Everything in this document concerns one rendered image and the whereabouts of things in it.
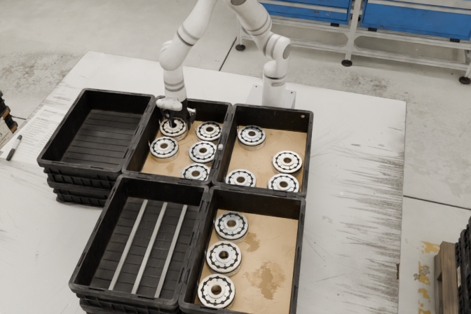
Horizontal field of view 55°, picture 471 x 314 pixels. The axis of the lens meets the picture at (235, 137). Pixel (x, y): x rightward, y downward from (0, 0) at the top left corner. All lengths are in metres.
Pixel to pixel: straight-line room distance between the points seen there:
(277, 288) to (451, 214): 1.55
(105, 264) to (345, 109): 1.20
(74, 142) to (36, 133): 0.33
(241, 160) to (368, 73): 2.02
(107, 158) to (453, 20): 2.45
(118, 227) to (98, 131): 0.47
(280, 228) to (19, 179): 1.03
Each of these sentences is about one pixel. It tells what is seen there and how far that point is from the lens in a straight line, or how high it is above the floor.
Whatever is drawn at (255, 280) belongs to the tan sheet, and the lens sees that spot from 1.37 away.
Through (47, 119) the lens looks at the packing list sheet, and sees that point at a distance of 2.17.
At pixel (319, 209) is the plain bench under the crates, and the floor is 0.70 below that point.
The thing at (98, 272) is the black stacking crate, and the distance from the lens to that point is 1.45.
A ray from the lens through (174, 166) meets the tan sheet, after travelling 1.64.
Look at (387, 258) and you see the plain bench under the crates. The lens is 1.62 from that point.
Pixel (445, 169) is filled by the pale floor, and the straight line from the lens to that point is 2.94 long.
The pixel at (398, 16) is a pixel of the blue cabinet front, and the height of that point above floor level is 0.43.
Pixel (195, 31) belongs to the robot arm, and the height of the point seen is 1.29.
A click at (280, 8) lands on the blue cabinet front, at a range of 3.41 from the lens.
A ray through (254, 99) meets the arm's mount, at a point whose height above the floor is 0.80.
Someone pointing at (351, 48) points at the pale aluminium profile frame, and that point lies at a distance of 3.47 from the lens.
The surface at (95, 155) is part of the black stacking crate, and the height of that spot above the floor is 0.83.
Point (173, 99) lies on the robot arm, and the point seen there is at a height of 1.04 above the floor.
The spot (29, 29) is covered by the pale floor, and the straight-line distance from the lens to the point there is 4.34.
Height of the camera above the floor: 2.04
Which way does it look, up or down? 45 degrees down
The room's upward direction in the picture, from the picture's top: 2 degrees counter-clockwise
